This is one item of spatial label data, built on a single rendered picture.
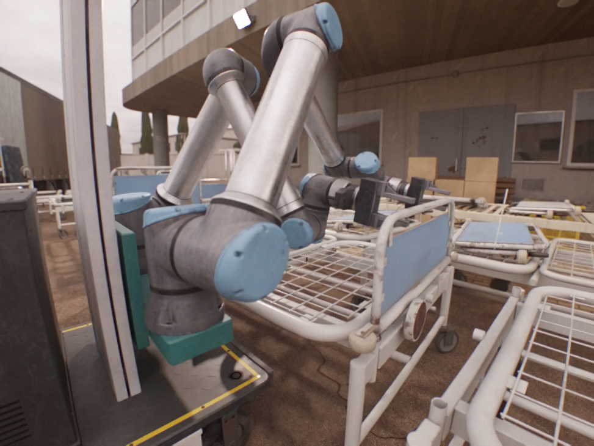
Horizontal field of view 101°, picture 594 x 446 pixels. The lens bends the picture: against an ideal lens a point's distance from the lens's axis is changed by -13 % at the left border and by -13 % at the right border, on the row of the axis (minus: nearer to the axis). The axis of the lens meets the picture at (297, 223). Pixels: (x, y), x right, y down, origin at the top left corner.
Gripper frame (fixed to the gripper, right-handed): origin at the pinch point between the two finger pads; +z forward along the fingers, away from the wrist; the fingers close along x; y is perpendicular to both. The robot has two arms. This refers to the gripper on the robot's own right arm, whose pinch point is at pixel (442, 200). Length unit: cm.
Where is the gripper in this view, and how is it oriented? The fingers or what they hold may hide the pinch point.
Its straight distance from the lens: 119.3
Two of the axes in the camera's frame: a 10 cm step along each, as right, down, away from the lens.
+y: -6.6, 1.3, -7.4
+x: 1.3, -9.5, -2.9
